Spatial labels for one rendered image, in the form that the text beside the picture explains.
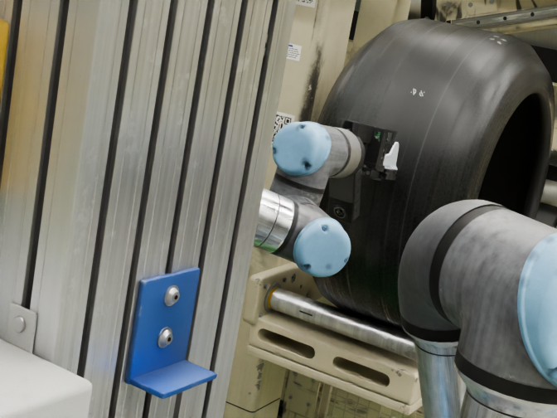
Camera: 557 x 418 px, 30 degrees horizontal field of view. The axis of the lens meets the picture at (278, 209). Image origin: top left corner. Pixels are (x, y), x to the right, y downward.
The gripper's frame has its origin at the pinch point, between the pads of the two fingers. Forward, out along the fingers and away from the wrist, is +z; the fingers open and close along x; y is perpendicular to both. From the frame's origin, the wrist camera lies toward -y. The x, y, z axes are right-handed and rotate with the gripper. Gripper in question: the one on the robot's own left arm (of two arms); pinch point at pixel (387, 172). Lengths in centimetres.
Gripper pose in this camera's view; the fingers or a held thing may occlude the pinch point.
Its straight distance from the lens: 175.4
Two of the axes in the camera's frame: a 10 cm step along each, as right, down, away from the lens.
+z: 4.7, 0.1, 8.8
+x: -8.5, -2.6, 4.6
